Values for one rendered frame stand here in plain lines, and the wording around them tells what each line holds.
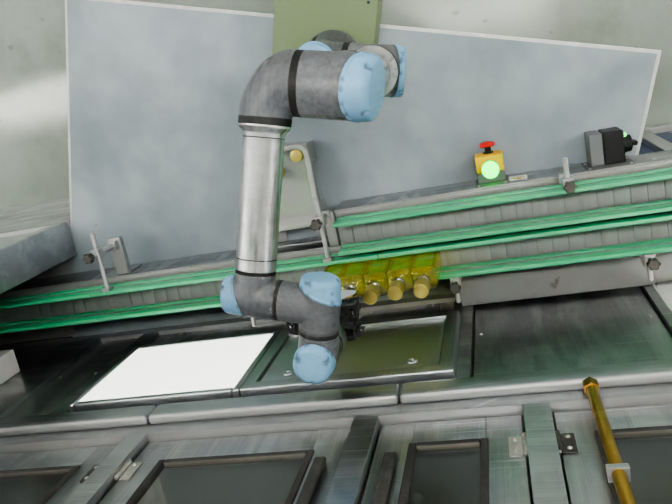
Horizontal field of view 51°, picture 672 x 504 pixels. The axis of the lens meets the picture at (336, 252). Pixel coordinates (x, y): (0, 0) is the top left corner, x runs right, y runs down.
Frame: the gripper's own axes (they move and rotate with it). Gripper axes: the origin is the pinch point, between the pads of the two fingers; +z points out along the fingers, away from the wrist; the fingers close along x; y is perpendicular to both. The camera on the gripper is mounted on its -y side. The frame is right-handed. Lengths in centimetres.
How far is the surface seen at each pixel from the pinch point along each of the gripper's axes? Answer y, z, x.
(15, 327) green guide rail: -103, 22, -3
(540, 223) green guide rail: 47, 21, 6
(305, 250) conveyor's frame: -13.6, 29.0, 5.8
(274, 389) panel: -13.7, -15.4, -12.8
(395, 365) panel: 12.2, -9.5, -12.7
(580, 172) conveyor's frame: 58, 29, 15
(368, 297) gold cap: 7.1, 0.3, 0.0
